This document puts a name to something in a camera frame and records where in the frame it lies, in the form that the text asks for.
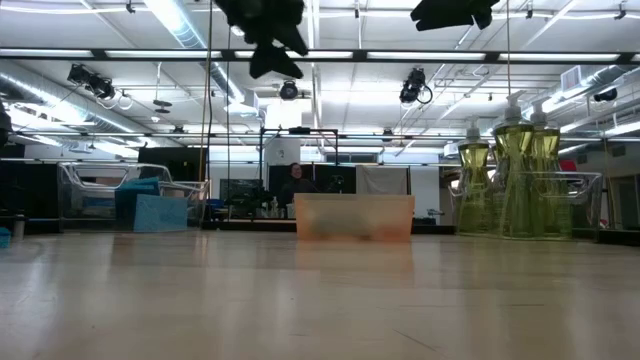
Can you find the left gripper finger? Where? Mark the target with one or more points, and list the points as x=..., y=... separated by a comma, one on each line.
x=272, y=62
x=292, y=44

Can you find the yellow soap pump bottle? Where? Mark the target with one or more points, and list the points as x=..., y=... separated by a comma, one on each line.
x=512, y=200
x=472, y=200
x=550, y=200

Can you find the light blue sponge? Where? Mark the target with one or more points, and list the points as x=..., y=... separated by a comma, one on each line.
x=162, y=215

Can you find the dark blue sponge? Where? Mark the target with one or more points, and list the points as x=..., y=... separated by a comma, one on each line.
x=131, y=192

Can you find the black overhead bar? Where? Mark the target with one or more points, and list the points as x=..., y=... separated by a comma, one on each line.
x=425, y=55

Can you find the person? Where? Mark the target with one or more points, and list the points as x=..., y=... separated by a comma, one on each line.
x=296, y=172

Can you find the black ceiling device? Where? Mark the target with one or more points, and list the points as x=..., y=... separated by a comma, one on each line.
x=605, y=95

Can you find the small white bottle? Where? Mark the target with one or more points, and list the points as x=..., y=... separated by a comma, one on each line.
x=283, y=210
x=274, y=207

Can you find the grey cloth panel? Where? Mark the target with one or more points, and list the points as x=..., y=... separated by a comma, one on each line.
x=382, y=180

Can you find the red background box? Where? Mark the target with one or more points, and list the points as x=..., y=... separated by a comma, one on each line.
x=568, y=165

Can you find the orange translucent plastic bin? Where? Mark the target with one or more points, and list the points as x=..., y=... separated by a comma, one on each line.
x=345, y=217

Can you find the black ceiling spotlights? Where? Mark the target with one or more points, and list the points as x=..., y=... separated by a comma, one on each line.
x=92, y=82

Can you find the clear plastic bin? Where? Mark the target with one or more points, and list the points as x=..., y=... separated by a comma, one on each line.
x=75, y=175
x=585, y=205

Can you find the black ceiling camera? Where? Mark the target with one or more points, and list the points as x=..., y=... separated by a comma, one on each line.
x=412, y=85
x=288, y=90

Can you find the black metal frame stand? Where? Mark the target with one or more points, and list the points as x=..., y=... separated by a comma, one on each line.
x=300, y=131

